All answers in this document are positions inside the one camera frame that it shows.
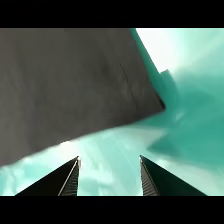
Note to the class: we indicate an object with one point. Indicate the grey garment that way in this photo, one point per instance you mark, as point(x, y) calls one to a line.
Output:
point(66, 90)

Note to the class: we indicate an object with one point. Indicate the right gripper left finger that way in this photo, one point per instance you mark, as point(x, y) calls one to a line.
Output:
point(63, 181)

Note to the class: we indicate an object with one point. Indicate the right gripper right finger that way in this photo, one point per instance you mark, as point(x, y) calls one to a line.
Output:
point(160, 183)

